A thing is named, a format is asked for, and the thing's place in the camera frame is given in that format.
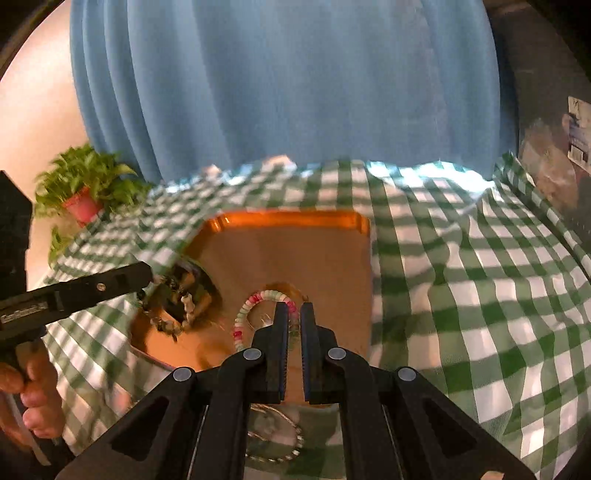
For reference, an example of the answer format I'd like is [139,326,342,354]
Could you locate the wooden bead bracelet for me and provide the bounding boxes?
[139,272,199,342]

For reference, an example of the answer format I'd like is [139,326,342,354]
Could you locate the green white checkered tablecloth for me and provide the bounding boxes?
[41,150,591,480]

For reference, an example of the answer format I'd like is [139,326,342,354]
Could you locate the silver beaded bracelet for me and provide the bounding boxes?
[247,406,303,462]

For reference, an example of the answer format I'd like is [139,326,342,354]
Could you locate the pink metal tray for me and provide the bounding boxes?
[127,210,372,407]

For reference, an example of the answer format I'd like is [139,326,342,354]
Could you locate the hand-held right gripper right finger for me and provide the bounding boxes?
[300,302,539,480]

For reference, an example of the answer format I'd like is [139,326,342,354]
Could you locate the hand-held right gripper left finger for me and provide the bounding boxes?
[55,302,290,480]

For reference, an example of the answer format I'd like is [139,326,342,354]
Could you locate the clear storage bin purple lid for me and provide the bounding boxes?
[489,0,591,232]

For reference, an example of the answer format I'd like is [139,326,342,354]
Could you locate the pastel bead bracelet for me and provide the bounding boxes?
[233,288,301,356]

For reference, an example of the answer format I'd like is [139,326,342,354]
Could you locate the person's left hand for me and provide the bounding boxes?
[0,344,64,444]

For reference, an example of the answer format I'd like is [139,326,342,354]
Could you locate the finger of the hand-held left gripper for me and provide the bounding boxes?
[58,262,154,315]

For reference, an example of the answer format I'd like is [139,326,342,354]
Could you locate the green plant in red pot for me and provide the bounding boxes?
[34,144,155,266]

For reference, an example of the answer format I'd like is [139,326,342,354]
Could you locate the blue curtain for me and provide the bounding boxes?
[69,0,518,183]

